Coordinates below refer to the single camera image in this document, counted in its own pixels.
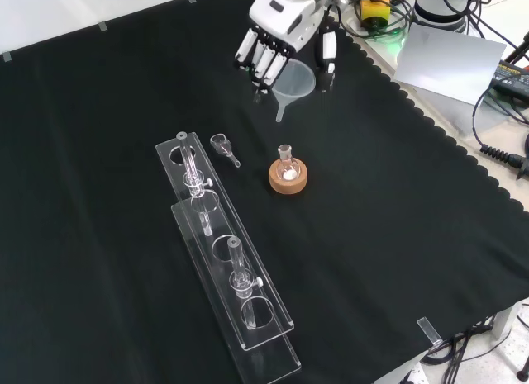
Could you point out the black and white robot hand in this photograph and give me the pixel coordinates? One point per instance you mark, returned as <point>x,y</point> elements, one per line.
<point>281,25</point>

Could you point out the clear plastic funnel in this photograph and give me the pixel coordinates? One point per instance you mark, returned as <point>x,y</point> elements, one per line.
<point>293,83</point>

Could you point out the clear glass weighing funnel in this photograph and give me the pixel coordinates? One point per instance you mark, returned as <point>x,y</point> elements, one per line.
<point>224,148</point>

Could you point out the clear acrylic funnel stand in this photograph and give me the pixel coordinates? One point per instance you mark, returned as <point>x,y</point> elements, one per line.
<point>225,243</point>

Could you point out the yellow stop button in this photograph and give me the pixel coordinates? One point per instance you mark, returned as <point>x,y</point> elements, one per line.
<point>374,10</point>

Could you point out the round-bottom glass flask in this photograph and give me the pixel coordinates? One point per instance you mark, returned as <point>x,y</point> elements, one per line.
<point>287,166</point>

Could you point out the pale grey board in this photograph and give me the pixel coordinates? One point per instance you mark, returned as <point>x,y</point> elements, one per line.
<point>448,66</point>

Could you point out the black cloth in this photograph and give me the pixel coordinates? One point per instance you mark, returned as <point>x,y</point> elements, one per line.
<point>231,202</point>

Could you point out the black power adapter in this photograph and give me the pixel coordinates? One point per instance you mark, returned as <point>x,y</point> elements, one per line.
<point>512,76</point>

